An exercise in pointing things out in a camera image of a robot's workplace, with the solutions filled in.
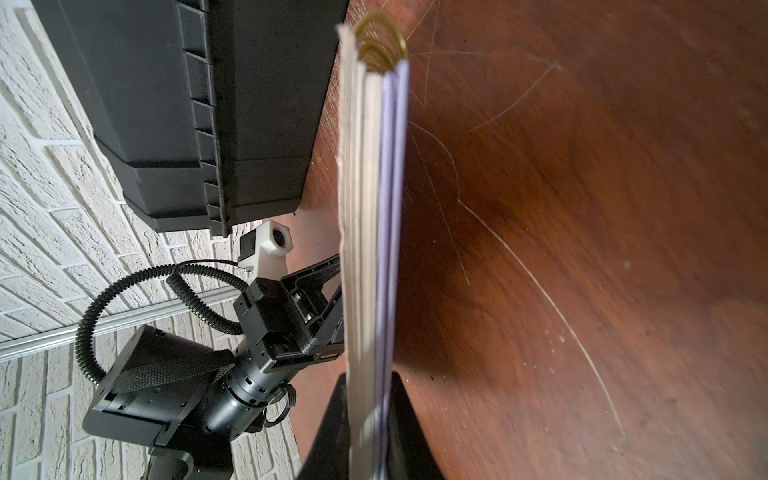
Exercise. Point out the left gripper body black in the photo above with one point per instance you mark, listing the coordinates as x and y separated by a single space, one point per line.
269 332

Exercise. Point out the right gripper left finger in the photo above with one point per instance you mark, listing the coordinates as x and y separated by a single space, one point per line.
328 458

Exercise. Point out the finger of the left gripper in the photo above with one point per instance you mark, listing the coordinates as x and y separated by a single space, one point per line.
318 320

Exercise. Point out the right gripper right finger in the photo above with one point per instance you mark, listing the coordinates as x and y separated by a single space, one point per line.
409 456

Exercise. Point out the purple calendar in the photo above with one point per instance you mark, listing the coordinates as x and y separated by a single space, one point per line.
372 112

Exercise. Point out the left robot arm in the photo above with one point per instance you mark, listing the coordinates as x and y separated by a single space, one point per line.
187 402

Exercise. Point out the black plastic toolbox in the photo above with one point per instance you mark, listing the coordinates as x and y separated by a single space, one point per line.
207 111

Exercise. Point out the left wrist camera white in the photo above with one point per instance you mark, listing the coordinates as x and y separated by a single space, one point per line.
263 250

